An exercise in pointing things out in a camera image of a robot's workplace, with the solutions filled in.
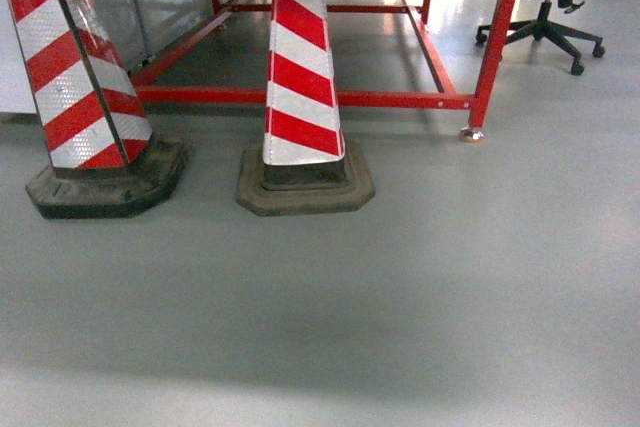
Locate right red white cone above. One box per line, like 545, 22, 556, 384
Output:
236, 0, 375, 216

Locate red white cone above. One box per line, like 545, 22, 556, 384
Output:
8, 0, 187, 219
236, 0, 375, 216

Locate left red white cone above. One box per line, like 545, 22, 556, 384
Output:
8, 0, 187, 219

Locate red metal table frame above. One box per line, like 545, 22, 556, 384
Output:
133, 0, 515, 142

